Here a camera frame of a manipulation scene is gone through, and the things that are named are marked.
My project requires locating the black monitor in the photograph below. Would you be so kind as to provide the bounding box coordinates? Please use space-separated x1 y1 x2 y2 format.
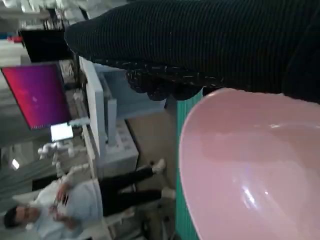
18 28 73 63

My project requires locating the standing person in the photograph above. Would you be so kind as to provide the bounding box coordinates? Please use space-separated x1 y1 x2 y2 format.
3 158 176 240

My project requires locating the monitor with purple screen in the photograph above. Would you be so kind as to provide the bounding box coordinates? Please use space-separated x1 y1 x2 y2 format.
0 63 72 131

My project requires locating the small white robot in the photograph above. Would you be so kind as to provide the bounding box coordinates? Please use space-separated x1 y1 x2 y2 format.
37 142 88 176

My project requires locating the small bright screen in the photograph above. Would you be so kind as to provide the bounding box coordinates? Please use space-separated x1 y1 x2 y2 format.
50 122 75 142

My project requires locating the green cutting mat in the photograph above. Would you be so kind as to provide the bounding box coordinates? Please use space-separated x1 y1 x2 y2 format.
174 93 208 240

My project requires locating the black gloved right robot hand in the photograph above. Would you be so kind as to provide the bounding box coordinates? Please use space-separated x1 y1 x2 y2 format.
63 0 320 106

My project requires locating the white mesh cabinet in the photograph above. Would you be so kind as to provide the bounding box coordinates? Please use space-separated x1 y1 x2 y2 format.
79 56 140 177

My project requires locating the pink bowl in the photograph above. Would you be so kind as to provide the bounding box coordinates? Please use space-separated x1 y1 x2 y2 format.
178 87 320 240

